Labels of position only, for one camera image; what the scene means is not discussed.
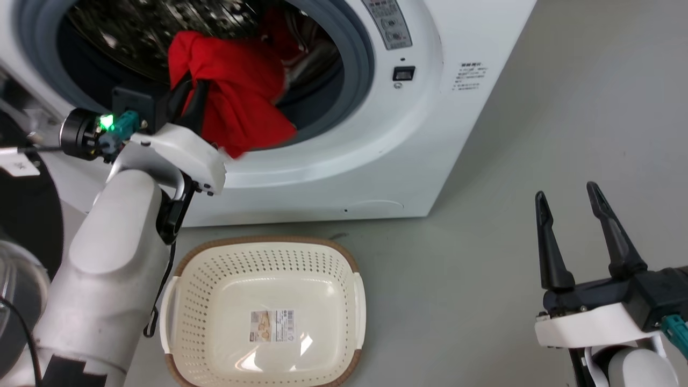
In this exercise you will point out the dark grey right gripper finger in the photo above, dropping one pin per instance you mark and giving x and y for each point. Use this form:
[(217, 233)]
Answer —
[(549, 247), (613, 236)]

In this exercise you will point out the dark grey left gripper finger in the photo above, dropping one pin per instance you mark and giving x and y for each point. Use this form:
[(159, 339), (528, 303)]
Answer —
[(199, 110), (180, 97)]

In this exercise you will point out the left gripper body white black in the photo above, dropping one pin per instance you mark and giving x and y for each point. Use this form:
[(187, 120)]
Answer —
[(183, 150)]

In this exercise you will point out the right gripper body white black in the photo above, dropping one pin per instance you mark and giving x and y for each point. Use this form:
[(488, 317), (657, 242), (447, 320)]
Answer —
[(596, 317)]

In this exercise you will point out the red garment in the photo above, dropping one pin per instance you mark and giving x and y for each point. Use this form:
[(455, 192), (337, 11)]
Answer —
[(242, 91)]

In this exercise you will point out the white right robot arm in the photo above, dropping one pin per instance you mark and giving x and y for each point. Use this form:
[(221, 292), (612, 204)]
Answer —
[(629, 368)]

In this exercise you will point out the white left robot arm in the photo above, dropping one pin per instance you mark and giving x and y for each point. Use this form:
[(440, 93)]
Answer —
[(107, 258)]

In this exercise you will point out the cream perforated laundry basket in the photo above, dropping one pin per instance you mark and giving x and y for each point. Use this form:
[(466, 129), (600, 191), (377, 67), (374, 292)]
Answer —
[(269, 285)]

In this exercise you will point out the washing machine glass door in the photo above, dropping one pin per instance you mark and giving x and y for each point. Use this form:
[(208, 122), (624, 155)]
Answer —
[(24, 215)]

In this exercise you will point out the white front-load washing machine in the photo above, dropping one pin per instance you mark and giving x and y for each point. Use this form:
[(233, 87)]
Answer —
[(376, 134)]

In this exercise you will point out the grey rubber door gasket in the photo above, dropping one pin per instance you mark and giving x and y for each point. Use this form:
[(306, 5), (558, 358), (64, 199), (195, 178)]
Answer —
[(355, 80)]

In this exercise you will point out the white tag with cross mark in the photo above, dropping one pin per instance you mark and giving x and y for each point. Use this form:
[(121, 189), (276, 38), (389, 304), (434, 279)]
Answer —
[(17, 164)]

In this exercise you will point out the printed warning text label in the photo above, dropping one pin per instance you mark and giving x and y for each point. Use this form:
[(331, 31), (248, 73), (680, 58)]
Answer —
[(470, 76)]

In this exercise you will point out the paper label sticker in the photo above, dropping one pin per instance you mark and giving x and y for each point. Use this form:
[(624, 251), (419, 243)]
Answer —
[(272, 325)]

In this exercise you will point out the black door latch slot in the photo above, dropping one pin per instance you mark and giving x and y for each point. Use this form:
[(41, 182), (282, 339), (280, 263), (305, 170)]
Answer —
[(403, 73)]

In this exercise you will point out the grey instruction panel sticker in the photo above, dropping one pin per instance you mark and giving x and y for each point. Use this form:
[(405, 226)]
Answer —
[(388, 22)]

